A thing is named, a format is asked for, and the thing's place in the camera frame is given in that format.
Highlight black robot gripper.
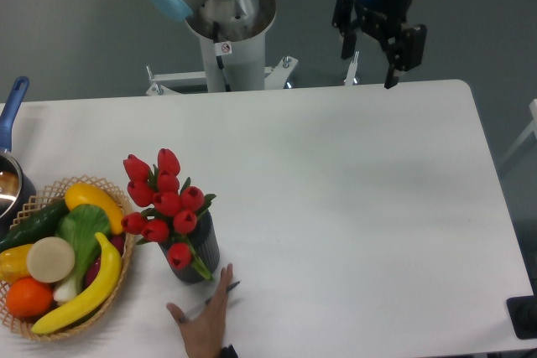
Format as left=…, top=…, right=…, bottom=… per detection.
left=331, top=0, right=427, bottom=89

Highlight dark grey ribbed vase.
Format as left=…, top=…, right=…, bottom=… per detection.
left=169, top=211, right=220, bottom=283

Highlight red tulip bouquet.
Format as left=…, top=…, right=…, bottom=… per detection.
left=122, top=148, right=216, bottom=269

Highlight person's bare hand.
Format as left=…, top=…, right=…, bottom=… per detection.
left=166, top=263, right=233, bottom=357

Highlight black device at table edge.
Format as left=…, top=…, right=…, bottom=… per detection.
left=506, top=296, right=536, bottom=340

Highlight black pen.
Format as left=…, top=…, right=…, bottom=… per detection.
left=184, top=280, right=242, bottom=319

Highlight purple red vegetable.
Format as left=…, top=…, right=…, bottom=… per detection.
left=83, top=235, right=125, bottom=288

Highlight yellow squash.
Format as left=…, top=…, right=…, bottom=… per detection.
left=65, top=182, right=123, bottom=236

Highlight green bok choy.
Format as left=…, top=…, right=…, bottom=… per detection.
left=53, top=204, right=111, bottom=305

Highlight yellow banana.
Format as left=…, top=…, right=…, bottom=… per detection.
left=31, top=232, right=122, bottom=335

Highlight woven wicker basket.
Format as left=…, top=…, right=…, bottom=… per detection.
left=1, top=174, right=135, bottom=342

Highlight dark green cucumber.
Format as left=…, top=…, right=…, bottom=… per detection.
left=1, top=199, right=69, bottom=252

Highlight beige round disc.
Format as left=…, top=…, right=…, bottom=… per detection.
left=26, top=236, right=75, bottom=283

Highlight yellow bell pepper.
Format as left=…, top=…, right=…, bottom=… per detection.
left=1, top=244, right=33, bottom=283

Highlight orange fruit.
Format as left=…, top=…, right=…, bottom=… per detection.
left=6, top=278, right=53, bottom=318

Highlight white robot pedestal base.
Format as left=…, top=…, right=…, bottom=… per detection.
left=151, top=0, right=299, bottom=92

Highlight white furniture frame right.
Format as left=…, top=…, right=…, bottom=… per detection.
left=498, top=99, right=536, bottom=176

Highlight blue handled saucepan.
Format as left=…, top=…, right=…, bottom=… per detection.
left=1, top=76, right=36, bottom=238

